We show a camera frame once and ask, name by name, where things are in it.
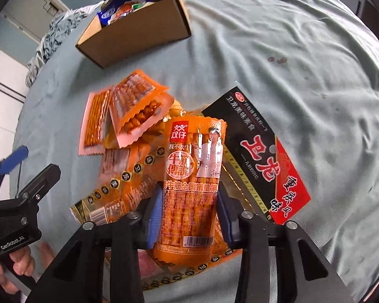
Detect orange stick snack packet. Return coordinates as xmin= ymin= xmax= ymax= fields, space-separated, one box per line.
xmin=153 ymin=115 xmax=228 ymax=262

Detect orange sausage packet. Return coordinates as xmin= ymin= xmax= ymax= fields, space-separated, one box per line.
xmin=104 ymin=145 xmax=272 ymax=291

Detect person's left hand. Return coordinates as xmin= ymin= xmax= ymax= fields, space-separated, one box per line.
xmin=0 ymin=245 xmax=36 ymax=295

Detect white door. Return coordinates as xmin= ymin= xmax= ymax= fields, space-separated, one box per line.
xmin=0 ymin=0 xmax=70 ymax=43

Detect small orange bean snack packet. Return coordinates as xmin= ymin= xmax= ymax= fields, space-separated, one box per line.
xmin=109 ymin=69 xmax=174 ymax=148
xmin=78 ymin=89 xmax=112 ymax=157

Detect patterned blue white blanket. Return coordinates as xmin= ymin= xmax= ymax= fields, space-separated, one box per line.
xmin=27 ymin=2 xmax=105 ymax=84

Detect sausage packets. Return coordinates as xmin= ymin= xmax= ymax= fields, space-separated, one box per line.
xmin=69 ymin=145 xmax=165 ymax=228

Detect orange and white snack packet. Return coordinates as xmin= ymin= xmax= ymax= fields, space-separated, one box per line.
xmin=109 ymin=3 xmax=137 ymax=25

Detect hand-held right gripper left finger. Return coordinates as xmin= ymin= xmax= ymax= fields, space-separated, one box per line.
xmin=28 ymin=191 xmax=164 ymax=303

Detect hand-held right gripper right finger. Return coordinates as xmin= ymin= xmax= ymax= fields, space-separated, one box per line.
xmin=216 ymin=181 xmax=354 ymax=303

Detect light blue bed sheet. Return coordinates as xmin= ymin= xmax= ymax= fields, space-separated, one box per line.
xmin=11 ymin=0 xmax=379 ymax=303

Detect brown cardboard box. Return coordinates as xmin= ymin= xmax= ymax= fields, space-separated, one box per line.
xmin=75 ymin=0 xmax=193 ymax=69

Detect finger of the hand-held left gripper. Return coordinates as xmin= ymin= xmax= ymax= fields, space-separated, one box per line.
xmin=0 ymin=146 xmax=30 ymax=196
xmin=17 ymin=163 xmax=62 ymax=209

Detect black snack packet red corner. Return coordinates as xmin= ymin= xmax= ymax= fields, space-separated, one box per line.
xmin=201 ymin=86 xmax=312 ymax=226

